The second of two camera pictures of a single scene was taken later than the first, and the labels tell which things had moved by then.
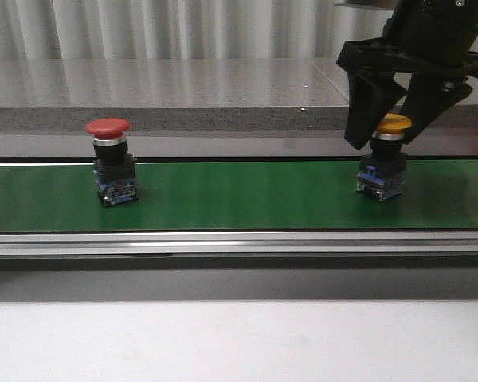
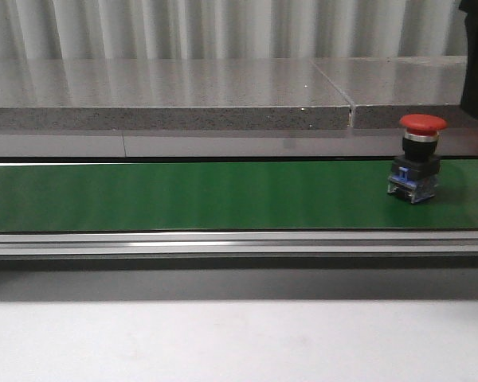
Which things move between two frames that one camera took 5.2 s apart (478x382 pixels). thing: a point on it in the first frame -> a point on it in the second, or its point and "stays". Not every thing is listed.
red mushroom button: x=114 y=169 -> x=414 y=174
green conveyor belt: x=233 y=196 stays
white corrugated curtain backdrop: x=183 y=29 stays
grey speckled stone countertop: x=191 y=94 stays
